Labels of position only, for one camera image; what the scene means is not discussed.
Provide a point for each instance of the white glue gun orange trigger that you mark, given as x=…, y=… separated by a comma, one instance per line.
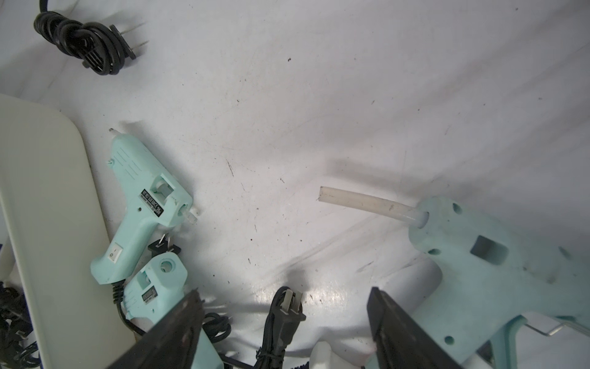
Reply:
x=323, y=357

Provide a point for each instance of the mint glue gun with stick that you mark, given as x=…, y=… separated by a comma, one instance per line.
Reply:
x=492, y=275

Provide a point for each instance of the mint green glue gun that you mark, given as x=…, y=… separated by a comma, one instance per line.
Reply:
x=154, y=198

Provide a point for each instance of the cream plastic storage tray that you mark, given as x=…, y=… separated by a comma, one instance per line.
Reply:
x=56, y=227

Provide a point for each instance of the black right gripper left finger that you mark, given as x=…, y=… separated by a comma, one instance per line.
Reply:
x=172, y=342

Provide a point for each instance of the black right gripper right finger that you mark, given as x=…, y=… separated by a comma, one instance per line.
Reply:
x=400, y=341

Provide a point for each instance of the small mint glue gun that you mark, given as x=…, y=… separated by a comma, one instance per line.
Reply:
x=155, y=290

